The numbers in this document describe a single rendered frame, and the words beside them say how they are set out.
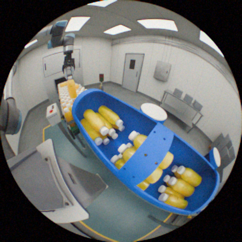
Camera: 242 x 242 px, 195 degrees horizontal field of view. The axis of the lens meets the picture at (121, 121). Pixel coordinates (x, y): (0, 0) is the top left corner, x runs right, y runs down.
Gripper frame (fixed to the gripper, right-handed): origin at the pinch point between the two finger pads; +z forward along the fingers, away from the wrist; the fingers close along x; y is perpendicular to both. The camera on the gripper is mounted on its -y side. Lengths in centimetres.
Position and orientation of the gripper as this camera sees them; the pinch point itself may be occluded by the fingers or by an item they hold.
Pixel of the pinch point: (69, 77)
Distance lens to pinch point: 64.4
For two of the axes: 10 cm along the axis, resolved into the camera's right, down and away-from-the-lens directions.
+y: 7.1, 5.3, -4.6
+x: 7.0, -4.4, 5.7
